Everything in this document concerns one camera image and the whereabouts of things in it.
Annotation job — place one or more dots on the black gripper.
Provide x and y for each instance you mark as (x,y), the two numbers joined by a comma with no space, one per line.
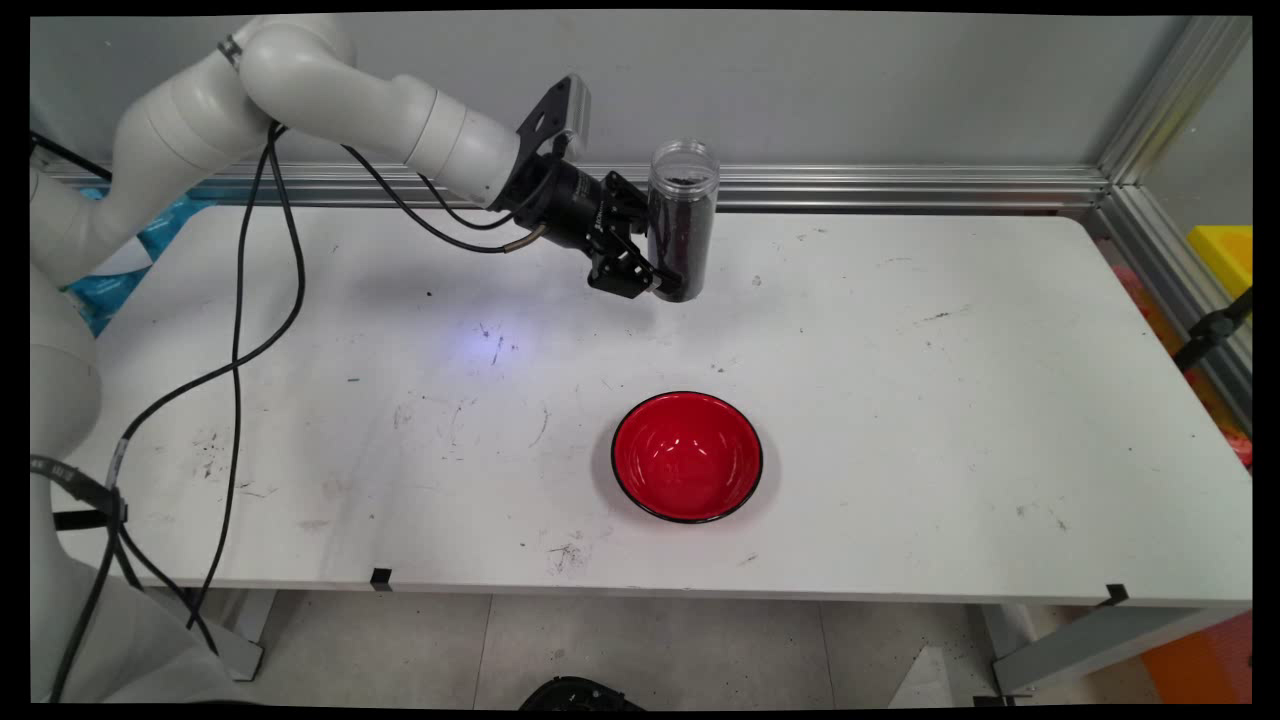
(565,205)

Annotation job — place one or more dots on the clear jar with black grains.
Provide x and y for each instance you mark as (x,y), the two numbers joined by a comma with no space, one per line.
(685,230)

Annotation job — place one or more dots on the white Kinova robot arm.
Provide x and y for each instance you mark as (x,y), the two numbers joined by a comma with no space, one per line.
(330,85)

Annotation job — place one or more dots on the red bowl black rim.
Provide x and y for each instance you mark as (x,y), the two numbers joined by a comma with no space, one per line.
(690,460)

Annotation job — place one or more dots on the black tape piece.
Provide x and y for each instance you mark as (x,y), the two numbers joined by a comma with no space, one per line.
(1116,595)
(381,579)

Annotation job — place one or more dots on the blue plastic bag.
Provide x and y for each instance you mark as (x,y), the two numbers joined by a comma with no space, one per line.
(175,225)

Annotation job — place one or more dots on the black object on floor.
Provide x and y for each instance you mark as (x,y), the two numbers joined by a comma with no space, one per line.
(580,695)

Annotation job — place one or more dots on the white table leg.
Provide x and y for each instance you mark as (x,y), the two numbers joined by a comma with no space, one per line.
(1080,640)
(250,625)

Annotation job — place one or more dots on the black clamp stand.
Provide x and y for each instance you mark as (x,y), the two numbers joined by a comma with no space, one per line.
(1210,330)

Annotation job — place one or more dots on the yellow plastic box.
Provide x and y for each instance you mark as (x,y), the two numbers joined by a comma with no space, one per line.
(1225,255)

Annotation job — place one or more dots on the orange box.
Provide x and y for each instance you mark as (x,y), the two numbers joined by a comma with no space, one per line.
(1200,660)

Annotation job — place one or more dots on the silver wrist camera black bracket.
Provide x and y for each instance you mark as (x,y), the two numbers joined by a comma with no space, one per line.
(578,115)

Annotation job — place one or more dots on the long aluminium frame rail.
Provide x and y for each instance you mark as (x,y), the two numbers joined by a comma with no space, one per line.
(900,187)

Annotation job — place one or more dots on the short aluminium frame rail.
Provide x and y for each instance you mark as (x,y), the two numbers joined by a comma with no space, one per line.
(1150,250)

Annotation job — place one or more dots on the upright aluminium frame post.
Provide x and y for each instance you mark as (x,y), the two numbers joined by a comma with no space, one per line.
(1170,100)

